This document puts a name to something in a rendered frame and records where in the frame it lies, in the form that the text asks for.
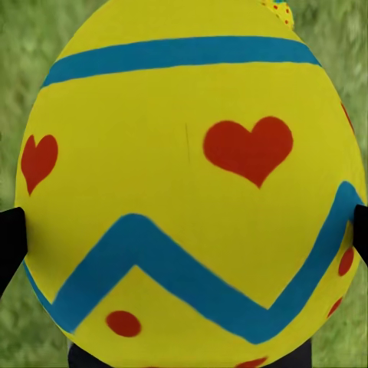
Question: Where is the easter egg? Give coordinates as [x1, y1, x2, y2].
[14, 0, 366, 368]
[258, 0, 294, 31]

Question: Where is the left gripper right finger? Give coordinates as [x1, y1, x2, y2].
[353, 205, 368, 265]

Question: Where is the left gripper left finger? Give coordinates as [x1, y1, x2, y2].
[0, 207, 28, 295]

